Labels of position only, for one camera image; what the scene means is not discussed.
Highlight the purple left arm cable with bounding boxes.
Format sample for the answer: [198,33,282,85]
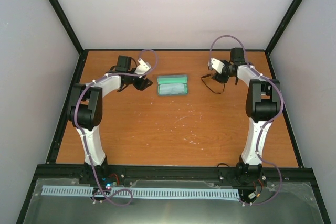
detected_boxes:
[73,49,159,207]

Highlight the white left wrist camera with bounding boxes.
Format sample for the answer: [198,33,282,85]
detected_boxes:
[134,58,151,76]

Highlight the light blue cleaning cloth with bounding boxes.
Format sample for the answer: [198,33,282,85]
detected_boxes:
[159,83,185,95]

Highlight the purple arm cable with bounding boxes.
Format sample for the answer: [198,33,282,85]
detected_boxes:
[209,35,283,207]
[73,49,159,207]

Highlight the black right corner frame post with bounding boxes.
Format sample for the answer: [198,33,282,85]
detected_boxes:
[265,0,303,57]

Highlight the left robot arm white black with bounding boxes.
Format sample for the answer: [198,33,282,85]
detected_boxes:
[67,56,152,184]

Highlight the black corner frame post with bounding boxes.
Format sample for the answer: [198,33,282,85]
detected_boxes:
[265,0,303,57]
[48,0,84,55]

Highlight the light blue slotted cable duct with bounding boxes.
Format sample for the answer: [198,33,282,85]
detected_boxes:
[40,185,239,201]

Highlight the dark round sunglasses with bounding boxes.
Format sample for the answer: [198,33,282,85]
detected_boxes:
[201,73,225,94]

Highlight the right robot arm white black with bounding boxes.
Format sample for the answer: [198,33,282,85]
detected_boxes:
[208,48,284,185]

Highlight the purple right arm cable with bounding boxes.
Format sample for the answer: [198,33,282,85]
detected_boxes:
[209,35,283,207]

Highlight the black mounting rail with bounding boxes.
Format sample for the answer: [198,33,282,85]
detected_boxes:
[34,164,315,188]

